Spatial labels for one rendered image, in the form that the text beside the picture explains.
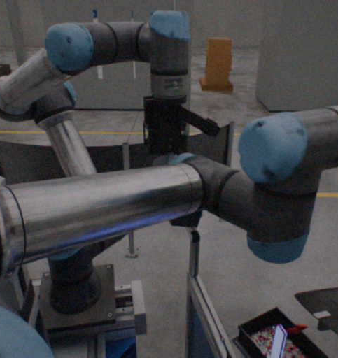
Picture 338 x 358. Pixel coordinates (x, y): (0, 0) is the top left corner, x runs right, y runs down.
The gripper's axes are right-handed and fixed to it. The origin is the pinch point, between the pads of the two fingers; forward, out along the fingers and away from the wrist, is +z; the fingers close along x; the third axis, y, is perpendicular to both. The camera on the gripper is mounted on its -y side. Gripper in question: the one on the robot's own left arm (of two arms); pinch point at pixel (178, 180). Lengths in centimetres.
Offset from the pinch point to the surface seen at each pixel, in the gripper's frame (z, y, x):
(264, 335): 60, -30, 1
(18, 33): 18, 205, -1084
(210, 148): 63, -74, -168
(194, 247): 43, -14, -27
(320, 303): 25.4, -28.8, 20.0
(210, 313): 58, -15, -10
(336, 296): 25.2, -33.8, 19.0
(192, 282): 57, -13, -24
